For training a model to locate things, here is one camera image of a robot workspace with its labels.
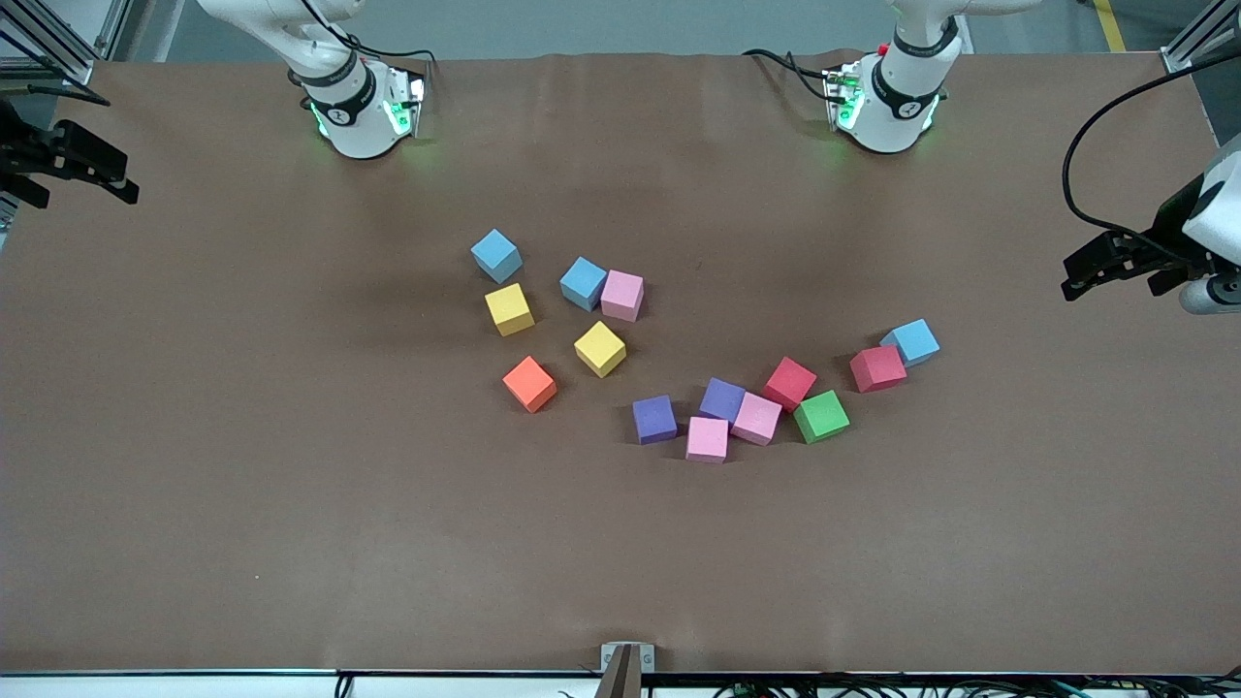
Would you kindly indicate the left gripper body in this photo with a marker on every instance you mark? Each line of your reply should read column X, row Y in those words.
column 1170, row 225

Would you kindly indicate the aluminium frame post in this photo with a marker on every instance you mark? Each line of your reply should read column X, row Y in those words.
column 1178, row 60
column 76, row 70

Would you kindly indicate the metal base connector box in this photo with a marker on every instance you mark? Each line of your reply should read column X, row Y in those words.
column 405, row 102
column 842, row 97

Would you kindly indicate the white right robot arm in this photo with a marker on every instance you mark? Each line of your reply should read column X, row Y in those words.
column 354, row 126

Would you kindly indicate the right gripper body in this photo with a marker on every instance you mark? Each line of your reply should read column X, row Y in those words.
column 21, row 153

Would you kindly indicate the purple foam cube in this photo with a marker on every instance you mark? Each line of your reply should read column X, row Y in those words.
column 722, row 396
column 654, row 418

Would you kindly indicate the yellow foam cube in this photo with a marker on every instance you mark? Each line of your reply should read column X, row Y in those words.
column 599, row 347
column 509, row 307

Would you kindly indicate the blue foam cube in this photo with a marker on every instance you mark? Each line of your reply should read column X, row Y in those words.
column 496, row 254
column 914, row 339
column 583, row 281

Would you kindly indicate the green foam cube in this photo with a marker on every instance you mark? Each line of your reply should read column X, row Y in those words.
column 821, row 415

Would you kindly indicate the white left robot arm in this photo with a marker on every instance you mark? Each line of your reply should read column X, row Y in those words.
column 892, row 121

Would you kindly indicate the red foam cube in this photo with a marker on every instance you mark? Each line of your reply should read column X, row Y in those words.
column 877, row 367
column 790, row 381

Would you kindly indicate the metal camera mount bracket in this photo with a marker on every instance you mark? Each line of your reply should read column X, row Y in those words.
column 611, row 655

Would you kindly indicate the pink foam cube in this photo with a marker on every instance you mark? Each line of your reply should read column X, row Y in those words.
column 621, row 294
column 757, row 418
column 707, row 438

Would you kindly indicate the orange foam cube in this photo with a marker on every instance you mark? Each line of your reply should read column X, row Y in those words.
column 529, row 382

